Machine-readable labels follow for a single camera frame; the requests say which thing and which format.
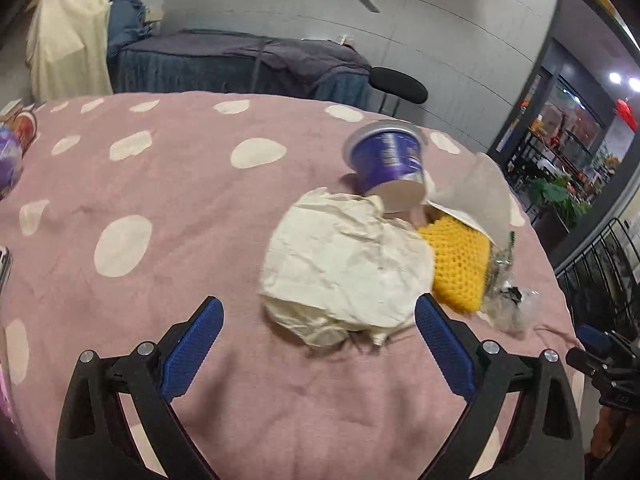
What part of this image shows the white paper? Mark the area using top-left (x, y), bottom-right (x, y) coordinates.
top-left (259, 188), bottom-right (435, 349)

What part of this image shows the clear plastic wrapper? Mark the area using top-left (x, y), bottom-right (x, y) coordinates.
top-left (480, 231), bottom-right (539, 338)

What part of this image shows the yellow crocheted cloth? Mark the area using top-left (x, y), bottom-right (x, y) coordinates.
top-left (418, 214), bottom-right (491, 313)

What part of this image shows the green potted plant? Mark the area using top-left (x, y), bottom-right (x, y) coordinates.
top-left (527, 178), bottom-right (591, 230)

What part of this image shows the grey paper lid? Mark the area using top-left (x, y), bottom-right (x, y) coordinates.
top-left (425, 154), bottom-right (511, 248)

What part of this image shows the purple instant noodle cup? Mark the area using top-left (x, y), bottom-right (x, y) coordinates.
top-left (343, 119), bottom-right (427, 214)

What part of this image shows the black office chair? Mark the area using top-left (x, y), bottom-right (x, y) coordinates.
top-left (369, 66), bottom-right (428, 116)

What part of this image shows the cream cloth cover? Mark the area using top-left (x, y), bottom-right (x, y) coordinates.
top-left (26, 0), bottom-right (113, 101)

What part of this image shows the black wire drawer rack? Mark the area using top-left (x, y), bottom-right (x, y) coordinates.
top-left (555, 218), bottom-right (639, 340)

